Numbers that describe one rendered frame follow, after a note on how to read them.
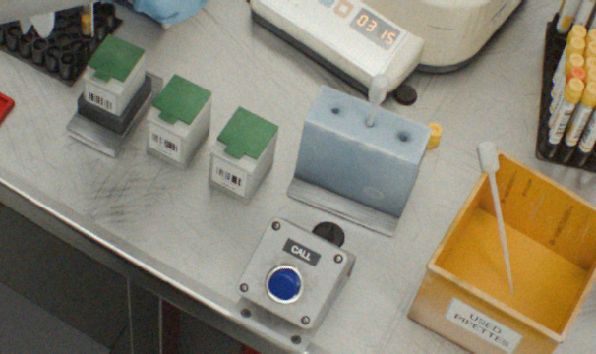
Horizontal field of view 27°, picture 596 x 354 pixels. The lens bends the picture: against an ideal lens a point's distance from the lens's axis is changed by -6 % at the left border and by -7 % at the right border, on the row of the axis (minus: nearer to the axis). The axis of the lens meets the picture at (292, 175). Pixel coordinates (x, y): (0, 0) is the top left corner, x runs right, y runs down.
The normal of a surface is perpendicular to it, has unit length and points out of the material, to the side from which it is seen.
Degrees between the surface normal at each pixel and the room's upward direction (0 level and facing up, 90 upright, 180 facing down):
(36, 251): 0
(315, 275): 30
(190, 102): 0
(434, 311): 90
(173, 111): 0
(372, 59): 25
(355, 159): 90
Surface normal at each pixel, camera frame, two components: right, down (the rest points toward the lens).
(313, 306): -0.15, -0.08
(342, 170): -0.37, 0.78
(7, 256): 0.10, -0.51
